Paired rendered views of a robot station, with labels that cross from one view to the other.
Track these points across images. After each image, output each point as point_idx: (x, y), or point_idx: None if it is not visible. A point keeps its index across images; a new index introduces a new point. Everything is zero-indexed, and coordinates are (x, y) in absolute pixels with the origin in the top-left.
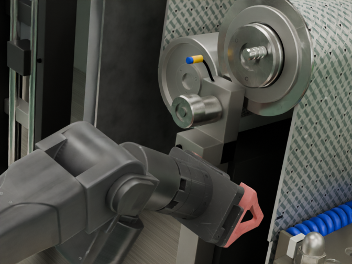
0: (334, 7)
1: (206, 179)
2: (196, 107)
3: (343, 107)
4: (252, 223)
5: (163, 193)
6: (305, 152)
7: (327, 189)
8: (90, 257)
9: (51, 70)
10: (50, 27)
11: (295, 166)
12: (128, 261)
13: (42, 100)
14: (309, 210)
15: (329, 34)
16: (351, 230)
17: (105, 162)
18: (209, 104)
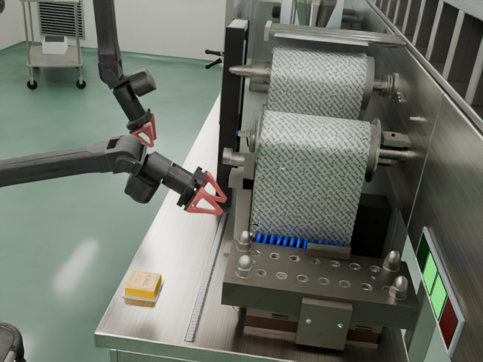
0: (302, 122)
1: (185, 179)
2: (226, 154)
3: (300, 178)
4: (213, 211)
5: (156, 174)
6: (269, 194)
7: (297, 225)
8: (129, 189)
9: (223, 128)
10: (223, 108)
11: (263, 199)
12: (230, 232)
13: (218, 141)
14: (282, 231)
15: (282, 133)
16: (294, 250)
17: (118, 148)
18: (236, 156)
